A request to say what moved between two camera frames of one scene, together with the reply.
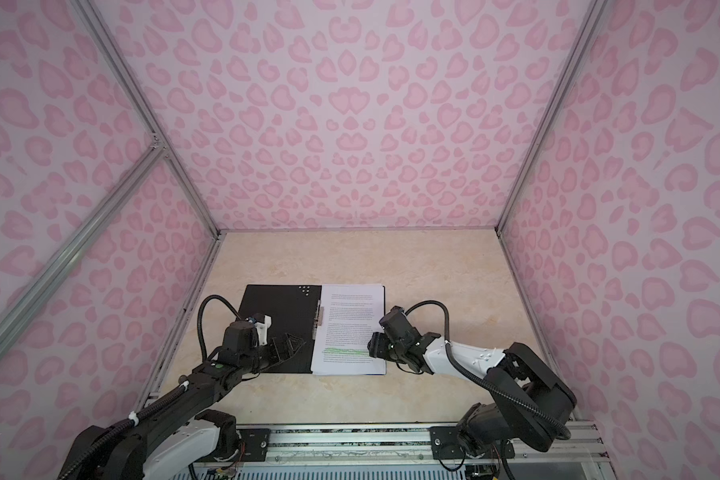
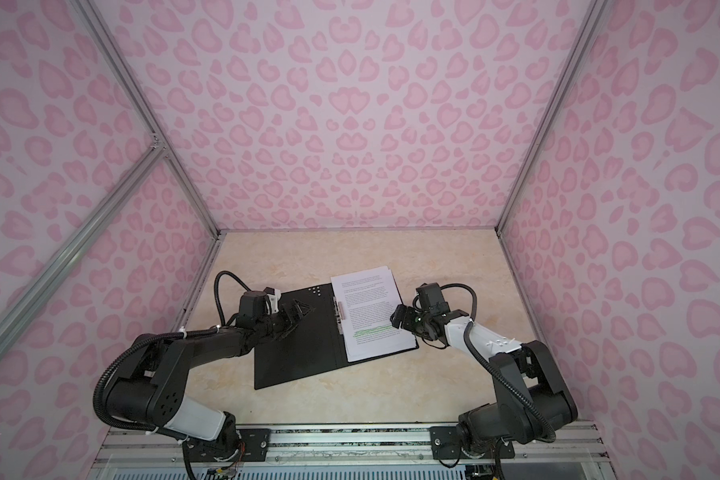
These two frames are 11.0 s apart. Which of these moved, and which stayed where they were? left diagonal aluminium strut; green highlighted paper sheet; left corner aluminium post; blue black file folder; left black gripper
Moved: blue black file folder; green highlighted paper sheet; left black gripper
Stayed: left diagonal aluminium strut; left corner aluminium post
